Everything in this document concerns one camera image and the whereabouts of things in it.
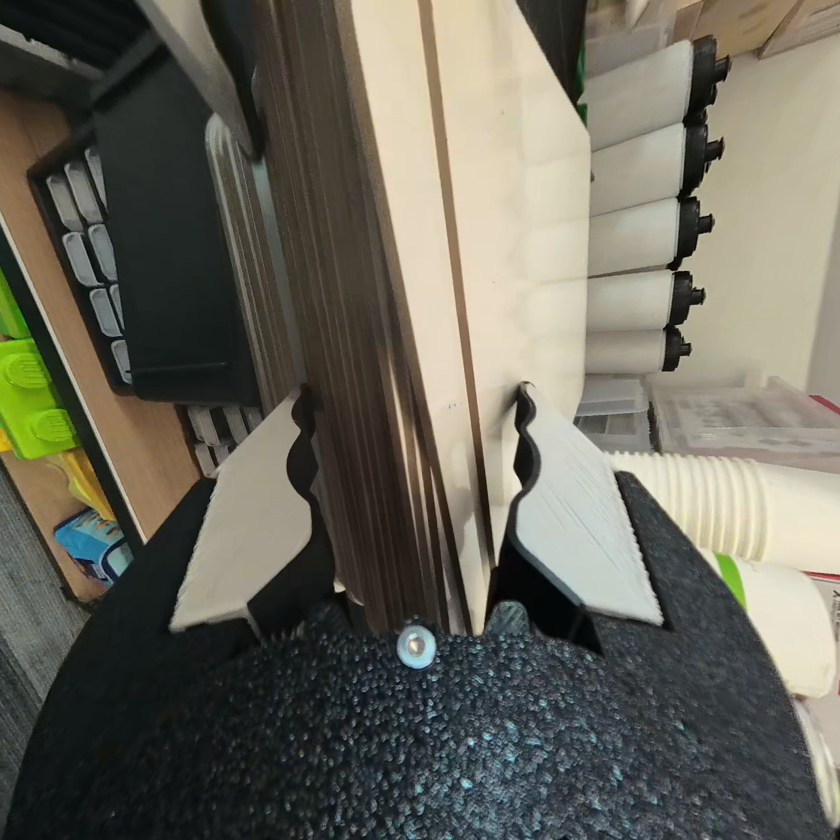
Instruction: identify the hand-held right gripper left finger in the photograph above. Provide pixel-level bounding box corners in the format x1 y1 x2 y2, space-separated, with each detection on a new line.
169 386 324 634

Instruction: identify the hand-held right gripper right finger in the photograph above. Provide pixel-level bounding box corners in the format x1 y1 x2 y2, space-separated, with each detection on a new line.
497 382 665 626

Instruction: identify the stack of pale wooden boards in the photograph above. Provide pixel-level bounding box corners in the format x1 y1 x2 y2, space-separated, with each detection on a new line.
252 0 592 637

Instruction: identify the small clear plastic box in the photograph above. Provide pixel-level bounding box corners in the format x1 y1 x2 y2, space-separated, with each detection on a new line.
574 377 651 435

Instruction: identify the blue packet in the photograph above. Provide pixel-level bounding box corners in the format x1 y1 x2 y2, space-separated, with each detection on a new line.
54 508 136 589

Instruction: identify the stack of white paper cups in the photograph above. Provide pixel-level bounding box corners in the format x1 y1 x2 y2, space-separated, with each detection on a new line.
604 451 840 576

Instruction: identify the yellow toy block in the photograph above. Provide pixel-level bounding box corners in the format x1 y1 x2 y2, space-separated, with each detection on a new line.
47 449 116 521

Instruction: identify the white roll with black cap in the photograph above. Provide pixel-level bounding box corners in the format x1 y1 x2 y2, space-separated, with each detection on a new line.
587 197 716 277
584 36 732 152
584 326 694 375
587 121 726 217
586 269 707 333

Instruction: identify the large clear plastic storage box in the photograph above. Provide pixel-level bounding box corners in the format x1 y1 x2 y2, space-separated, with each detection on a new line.
646 376 840 475

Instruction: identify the white cup with green label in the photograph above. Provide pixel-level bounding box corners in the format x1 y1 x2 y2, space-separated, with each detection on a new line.
696 548 838 700

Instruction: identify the green toy block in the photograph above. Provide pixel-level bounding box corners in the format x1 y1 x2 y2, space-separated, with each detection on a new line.
0 338 84 462

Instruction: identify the black plastic box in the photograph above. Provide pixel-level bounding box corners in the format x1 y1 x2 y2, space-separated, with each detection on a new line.
92 59 263 404

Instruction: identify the white ribbed plastic panel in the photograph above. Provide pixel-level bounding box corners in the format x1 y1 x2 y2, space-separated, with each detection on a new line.
205 113 304 409

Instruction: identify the black tray with grey blocks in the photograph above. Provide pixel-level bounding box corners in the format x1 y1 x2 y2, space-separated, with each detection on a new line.
28 131 135 396

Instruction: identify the green plastic crate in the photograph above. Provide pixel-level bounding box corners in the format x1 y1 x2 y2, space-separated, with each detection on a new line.
572 39 589 127

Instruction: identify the cardboard box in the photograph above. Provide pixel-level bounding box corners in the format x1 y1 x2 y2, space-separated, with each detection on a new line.
676 0 840 61

